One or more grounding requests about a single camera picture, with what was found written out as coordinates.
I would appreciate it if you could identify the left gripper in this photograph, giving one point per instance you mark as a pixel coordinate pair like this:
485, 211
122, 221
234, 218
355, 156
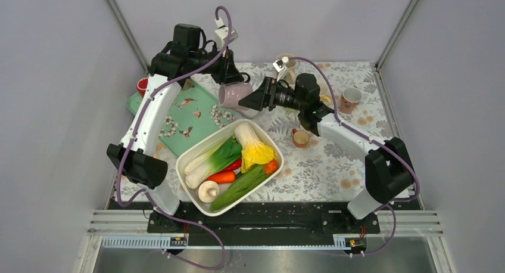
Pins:
228, 73

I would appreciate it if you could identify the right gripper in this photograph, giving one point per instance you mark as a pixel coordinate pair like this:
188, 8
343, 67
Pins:
264, 97

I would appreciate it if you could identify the purple mug black handle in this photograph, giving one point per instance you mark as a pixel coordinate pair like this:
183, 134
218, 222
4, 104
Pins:
229, 95

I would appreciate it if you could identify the cream floral mug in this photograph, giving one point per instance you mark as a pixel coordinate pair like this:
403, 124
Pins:
285, 67

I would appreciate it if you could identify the small orange mug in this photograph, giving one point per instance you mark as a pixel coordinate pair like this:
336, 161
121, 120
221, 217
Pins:
300, 138

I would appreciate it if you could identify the terracotta pink mug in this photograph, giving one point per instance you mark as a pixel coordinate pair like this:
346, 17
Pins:
349, 100

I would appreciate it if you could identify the yellow mug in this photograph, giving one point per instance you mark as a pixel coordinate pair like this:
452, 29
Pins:
324, 95

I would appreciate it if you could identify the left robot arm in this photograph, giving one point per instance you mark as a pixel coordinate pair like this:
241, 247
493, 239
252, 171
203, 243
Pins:
180, 59

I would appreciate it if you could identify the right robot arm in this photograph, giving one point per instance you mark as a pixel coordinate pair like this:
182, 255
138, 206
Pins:
388, 170

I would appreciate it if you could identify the red mug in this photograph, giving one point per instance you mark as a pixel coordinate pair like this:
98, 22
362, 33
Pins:
142, 86

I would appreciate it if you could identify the grey sponge pad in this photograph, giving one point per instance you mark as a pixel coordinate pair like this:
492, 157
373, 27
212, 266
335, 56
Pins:
249, 113

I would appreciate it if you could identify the floral tablecloth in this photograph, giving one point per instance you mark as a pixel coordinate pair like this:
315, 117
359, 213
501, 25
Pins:
323, 171

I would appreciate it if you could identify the napa cabbage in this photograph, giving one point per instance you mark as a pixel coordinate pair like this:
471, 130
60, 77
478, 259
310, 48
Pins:
254, 150

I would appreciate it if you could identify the green floral tray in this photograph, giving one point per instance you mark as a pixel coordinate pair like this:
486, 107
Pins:
194, 115

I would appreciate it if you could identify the red chili pepper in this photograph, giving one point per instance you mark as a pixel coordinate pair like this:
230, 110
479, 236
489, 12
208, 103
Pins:
233, 166

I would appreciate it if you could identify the bok choy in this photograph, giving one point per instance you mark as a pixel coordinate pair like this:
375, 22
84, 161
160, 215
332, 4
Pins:
211, 162

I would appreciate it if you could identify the white rectangular basin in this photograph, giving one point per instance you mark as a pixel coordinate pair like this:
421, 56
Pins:
215, 140

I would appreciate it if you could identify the orange carrot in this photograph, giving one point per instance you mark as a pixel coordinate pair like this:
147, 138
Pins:
223, 177

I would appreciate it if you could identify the white mushroom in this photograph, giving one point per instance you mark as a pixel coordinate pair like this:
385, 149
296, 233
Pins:
208, 191

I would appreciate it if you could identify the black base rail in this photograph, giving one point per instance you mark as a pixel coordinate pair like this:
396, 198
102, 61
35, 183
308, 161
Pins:
317, 217

